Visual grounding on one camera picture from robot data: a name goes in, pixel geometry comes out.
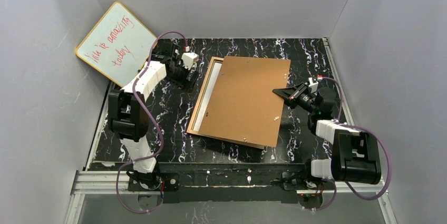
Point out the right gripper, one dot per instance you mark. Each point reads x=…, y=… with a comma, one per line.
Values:
x=297, y=93

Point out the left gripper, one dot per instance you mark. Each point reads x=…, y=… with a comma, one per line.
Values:
x=184, y=78

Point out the wooden picture frame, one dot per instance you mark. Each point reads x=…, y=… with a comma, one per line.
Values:
x=247, y=101

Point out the landscape photo print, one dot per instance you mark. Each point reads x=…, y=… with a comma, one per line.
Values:
x=204, y=96

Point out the brown backing board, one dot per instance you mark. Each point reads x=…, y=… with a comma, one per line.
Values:
x=221, y=120

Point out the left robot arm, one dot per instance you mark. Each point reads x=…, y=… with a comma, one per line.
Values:
x=127, y=112

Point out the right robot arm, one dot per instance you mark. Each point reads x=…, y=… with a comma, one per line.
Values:
x=355, y=156

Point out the white board yellow rim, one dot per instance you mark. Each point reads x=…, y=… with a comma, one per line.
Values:
x=117, y=46

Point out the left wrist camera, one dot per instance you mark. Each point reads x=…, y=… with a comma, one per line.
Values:
x=189, y=58

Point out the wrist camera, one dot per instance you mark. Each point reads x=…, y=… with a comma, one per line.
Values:
x=189, y=58
x=313, y=83

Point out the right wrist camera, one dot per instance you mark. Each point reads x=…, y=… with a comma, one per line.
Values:
x=313, y=83

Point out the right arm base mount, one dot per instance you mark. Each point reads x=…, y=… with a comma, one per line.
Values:
x=297, y=181

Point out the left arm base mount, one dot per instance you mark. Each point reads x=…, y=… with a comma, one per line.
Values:
x=152, y=181

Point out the aluminium rail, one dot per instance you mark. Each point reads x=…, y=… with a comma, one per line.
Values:
x=212, y=196

